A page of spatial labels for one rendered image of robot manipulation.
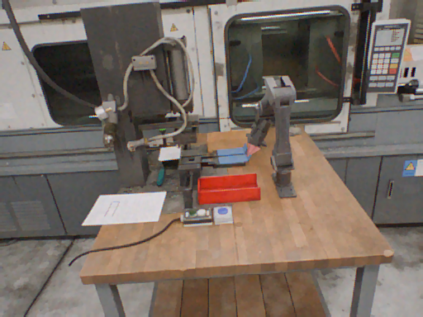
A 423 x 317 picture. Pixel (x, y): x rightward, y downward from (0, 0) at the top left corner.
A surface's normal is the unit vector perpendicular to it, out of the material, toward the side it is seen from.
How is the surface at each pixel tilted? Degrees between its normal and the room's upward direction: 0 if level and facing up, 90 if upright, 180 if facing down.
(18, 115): 90
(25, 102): 90
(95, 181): 90
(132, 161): 90
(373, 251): 0
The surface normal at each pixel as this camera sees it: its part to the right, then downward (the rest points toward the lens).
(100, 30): 0.01, 0.44
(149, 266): -0.08, -0.89
